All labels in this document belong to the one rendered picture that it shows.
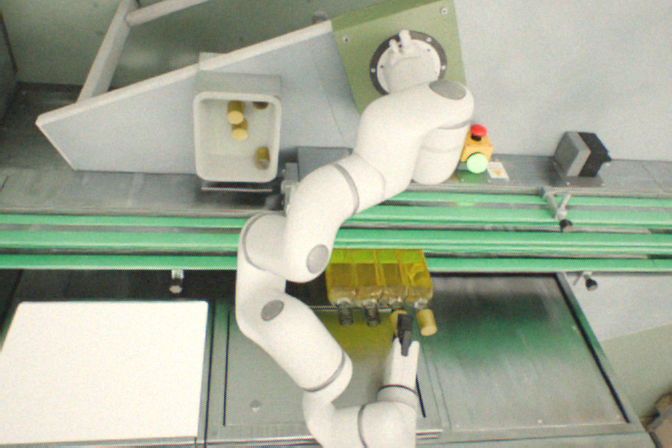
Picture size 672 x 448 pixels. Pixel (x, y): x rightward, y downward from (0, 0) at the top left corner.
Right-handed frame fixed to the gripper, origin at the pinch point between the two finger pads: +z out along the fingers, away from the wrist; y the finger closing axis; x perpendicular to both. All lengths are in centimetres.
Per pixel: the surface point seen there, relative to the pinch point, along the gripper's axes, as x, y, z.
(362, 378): 5.9, -12.6, -5.4
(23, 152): 112, -14, 45
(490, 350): -23.8, -16.8, 11.2
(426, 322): -4.6, 1.2, 1.9
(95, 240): 66, 5, 3
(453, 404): -14.8, -16.3, -5.0
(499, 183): -17.6, 15.0, 34.8
